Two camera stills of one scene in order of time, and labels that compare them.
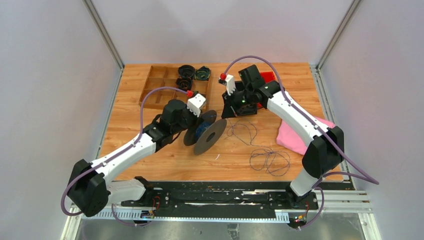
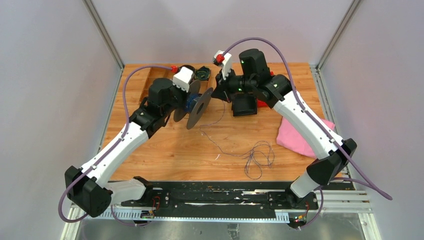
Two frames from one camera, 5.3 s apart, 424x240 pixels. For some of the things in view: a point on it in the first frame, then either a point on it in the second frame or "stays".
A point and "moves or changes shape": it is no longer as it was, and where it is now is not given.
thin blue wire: (265, 159) to (242, 155)
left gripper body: (190, 121) to (179, 98)
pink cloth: (288, 138) stays
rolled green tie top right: (203, 73) stays
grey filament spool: (206, 133) moves or changes shape
